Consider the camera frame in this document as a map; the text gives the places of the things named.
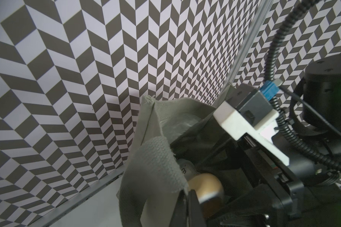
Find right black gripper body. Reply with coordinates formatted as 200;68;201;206
207;133;341;227

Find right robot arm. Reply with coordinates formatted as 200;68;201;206
207;1;341;227

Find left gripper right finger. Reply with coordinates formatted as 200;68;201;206
188;190;206;227

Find orange round clock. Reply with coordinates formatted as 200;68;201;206
188;173;224;219

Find green rectangular analog clock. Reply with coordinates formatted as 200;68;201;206
177;159;199;181

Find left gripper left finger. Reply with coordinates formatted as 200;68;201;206
169;191;188;227

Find green canvas bag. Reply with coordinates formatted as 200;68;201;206
118;85;251;227

